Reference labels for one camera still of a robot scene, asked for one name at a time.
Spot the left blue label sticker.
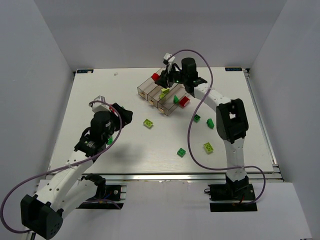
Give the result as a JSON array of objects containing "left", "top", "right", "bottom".
[{"left": 76, "top": 69, "right": 94, "bottom": 74}]

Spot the middle clear plastic bin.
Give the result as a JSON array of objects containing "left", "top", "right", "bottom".
[{"left": 144, "top": 72, "right": 185, "bottom": 110}]

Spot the red curved lego brick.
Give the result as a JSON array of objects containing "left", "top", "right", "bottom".
[{"left": 151, "top": 73, "right": 160, "bottom": 81}]

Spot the lime lego brick centre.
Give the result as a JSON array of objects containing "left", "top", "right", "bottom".
[{"left": 143, "top": 119, "right": 154, "bottom": 129}]

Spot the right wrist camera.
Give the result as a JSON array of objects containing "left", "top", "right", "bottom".
[{"left": 163, "top": 52, "right": 175, "bottom": 66}]

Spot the lime curved lego brick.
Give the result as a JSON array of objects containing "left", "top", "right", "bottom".
[{"left": 161, "top": 88, "right": 170, "bottom": 95}]

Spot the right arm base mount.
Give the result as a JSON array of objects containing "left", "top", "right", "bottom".
[{"left": 203, "top": 183, "right": 258, "bottom": 213}]

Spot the small green square lego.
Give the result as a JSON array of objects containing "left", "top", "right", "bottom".
[{"left": 193, "top": 114, "right": 201, "bottom": 123}]

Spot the aluminium front rail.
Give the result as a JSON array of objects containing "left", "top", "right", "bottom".
[{"left": 101, "top": 171, "right": 283, "bottom": 181}]

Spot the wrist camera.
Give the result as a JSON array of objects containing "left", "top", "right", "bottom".
[
  {"left": 89, "top": 95, "right": 110, "bottom": 113},
  {"left": 163, "top": 52, "right": 175, "bottom": 66}
]

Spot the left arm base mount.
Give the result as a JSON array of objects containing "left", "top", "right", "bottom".
[{"left": 77, "top": 174, "right": 127, "bottom": 210}]

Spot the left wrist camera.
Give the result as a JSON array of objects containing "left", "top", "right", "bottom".
[{"left": 89, "top": 95, "right": 110, "bottom": 113}]

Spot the lime lego brick right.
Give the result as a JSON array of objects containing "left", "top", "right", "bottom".
[{"left": 203, "top": 142, "right": 214, "bottom": 154}]

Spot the blue label sticker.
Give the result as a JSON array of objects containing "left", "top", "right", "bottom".
[
  {"left": 76, "top": 69, "right": 94, "bottom": 74},
  {"left": 224, "top": 67, "right": 243, "bottom": 72}
]

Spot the red square lego brick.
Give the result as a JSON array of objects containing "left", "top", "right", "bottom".
[{"left": 179, "top": 96, "right": 190, "bottom": 108}]

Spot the long green lego brick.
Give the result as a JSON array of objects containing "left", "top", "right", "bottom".
[{"left": 107, "top": 136, "right": 113, "bottom": 145}]

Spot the clear plastic bin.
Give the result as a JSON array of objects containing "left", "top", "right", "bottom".
[
  {"left": 157, "top": 84, "right": 190, "bottom": 116},
  {"left": 137, "top": 67, "right": 165, "bottom": 101},
  {"left": 144, "top": 72, "right": 185, "bottom": 110}
]

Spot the green sloped lego brick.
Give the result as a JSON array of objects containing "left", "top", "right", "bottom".
[{"left": 173, "top": 95, "right": 180, "bottom": 104}]

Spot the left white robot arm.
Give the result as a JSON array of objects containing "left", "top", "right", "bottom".
[{"left": 20, "top": 101, "right": 133, "bottom": 240}]

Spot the green lego brick right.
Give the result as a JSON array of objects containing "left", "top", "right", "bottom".
[{"left": 206, "top": 118, "right": 215, "bottom": 129}]

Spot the near clear plastic bin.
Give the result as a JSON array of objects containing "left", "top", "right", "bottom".
[{"left": 157, "top": 84, "right": 190, "bottom": 116}]

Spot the green lego brick bottom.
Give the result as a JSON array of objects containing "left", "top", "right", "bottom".
[{"left": 177, "top": 148, "right": 186, "bottom": 158}]

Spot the far clear plastic bin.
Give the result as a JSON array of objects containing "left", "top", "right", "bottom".
[{"left": 137, "top": 67, "right": 165, "bottom": 101}]

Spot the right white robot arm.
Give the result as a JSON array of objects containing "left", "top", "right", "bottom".
[{"left": 154, "top": 53, "right": 249, "bottom": 201}]

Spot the right blue label sticker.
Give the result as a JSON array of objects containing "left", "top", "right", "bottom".
[{"left": 224, "top": 67, "right": 243, "bottom": 72}]

